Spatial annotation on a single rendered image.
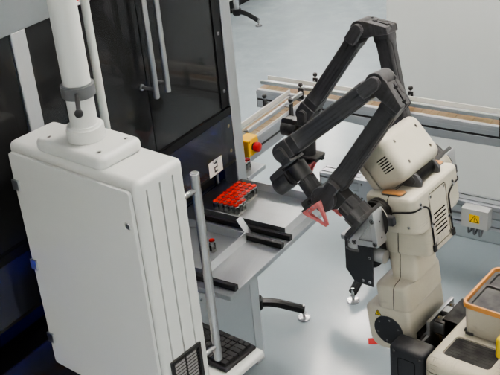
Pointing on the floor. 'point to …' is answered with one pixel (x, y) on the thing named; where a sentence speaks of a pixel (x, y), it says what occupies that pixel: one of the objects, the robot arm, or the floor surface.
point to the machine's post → (235, 172)
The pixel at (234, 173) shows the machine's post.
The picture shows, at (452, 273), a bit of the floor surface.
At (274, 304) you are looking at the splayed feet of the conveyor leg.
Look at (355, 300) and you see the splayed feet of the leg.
